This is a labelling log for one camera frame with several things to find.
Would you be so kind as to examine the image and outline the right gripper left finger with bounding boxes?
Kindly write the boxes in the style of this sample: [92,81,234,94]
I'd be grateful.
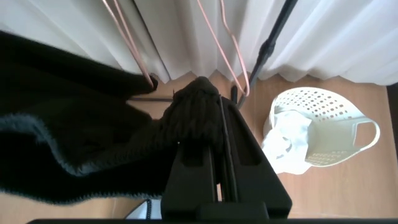
[161,141,219,219]

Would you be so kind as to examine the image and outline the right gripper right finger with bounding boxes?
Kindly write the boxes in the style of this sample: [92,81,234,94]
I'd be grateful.
[219,95,293,219]

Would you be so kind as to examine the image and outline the black shorts with white cords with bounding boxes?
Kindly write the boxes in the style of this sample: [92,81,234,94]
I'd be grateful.
[0,30,225,205]

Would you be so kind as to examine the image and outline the white laundry basket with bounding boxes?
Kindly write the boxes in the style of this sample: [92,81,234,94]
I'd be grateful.
[267,86,381,168]

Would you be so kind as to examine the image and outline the pink clothes hanger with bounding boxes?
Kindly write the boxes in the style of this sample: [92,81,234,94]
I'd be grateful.
[101,0,155,88]
[196,0,251,98]

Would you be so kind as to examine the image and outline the black clothes rack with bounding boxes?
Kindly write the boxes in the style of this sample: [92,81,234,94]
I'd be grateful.
[129,0,300,110]

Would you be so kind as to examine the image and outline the white garment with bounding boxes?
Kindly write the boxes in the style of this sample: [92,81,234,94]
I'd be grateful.
[261,110,313,175]

